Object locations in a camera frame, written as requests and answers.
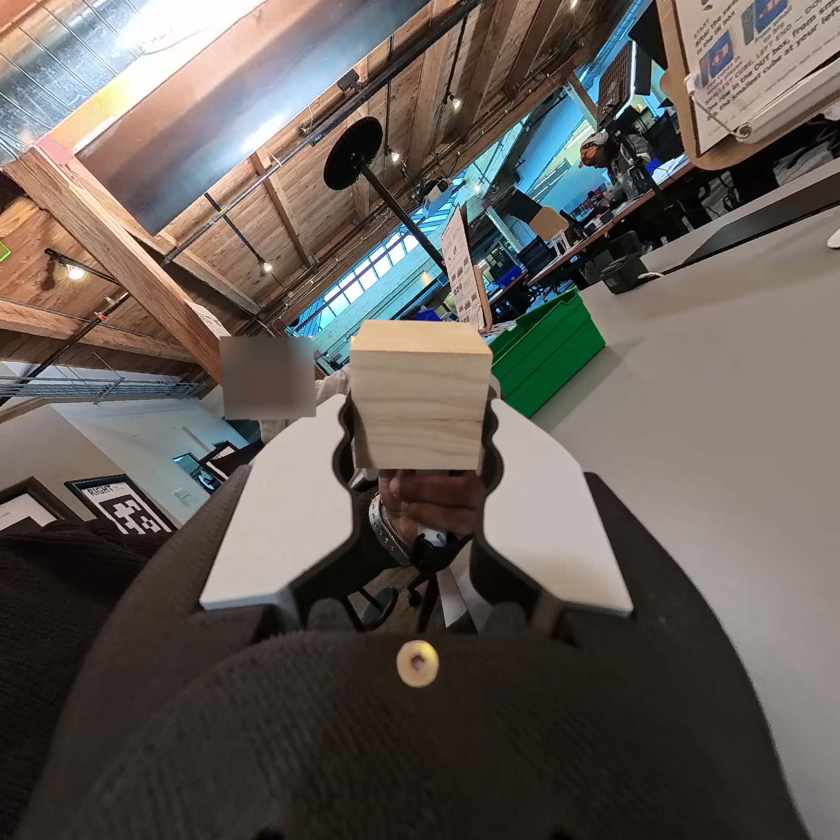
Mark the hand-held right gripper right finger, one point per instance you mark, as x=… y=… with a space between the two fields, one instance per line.
x=551 y=518

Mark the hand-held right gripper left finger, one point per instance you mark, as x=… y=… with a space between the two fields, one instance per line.
x=282 y=525

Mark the green plastic bin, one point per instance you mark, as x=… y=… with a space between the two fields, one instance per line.
x=551 y=354

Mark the large wooden cube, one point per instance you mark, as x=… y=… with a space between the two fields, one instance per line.
x=420 y=394

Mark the person's left forearm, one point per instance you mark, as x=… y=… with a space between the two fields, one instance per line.
x=374 y=571

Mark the black desk mat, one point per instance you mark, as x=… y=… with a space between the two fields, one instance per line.
x=774 y=220

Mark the person's left hand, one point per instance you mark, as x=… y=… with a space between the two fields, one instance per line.
x=426 y=499

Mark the black white marker poster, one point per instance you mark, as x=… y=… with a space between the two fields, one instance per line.
x=128 y=508

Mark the black charger box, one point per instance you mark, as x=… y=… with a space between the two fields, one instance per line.
x=623 y=272

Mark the framed picture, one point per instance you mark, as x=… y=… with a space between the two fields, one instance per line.
x=26 y=505

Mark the instruction board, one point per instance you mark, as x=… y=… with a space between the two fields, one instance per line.
x=459 y=262

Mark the wooden sheet board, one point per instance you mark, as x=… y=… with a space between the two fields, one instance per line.
x=548 y=223
x=676 y=98

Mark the wooden ceiling beam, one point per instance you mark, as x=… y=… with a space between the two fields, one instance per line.
x=111 y=262

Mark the black disc on pole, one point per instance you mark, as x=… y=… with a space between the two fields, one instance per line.
x=354 y=154

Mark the white stand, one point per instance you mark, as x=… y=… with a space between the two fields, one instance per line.
x=794 y=118

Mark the silver ventilation duct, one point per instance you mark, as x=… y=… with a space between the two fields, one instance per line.
x=79 y=59

